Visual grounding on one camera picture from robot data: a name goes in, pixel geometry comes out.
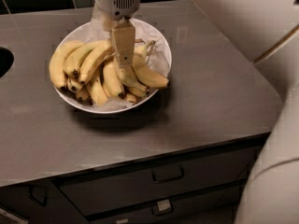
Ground left dark cabinet door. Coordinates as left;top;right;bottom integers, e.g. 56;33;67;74
0;182;89;224

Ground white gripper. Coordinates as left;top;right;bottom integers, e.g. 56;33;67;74
94;0;140;68

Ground upper dark drawer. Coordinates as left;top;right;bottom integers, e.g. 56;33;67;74
60;147;255;216

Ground lower centre yellow banana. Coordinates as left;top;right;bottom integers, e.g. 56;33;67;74
86;69;107;105

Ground white ceramic bowl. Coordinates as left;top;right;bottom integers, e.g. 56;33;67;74
55;19;172;114

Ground dark drawer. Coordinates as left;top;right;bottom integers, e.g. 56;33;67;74
60;147;255;216
89;182;245;224

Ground long top yellow banana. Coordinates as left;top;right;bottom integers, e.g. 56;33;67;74
78;38;146;86

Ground lower dark drawer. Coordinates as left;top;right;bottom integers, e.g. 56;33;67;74
89;182;245;224

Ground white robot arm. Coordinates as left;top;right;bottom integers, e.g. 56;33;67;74
190;0;299;224

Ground small lower left banana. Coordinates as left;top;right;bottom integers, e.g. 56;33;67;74
67;77;83;93

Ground white paper liner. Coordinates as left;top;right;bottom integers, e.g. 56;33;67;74
73;18;172;114

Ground middle right yellow banana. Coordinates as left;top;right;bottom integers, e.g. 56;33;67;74
113;57;149;92

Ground leftmost yellow banana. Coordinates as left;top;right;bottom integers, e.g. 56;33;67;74
49;40;83;91

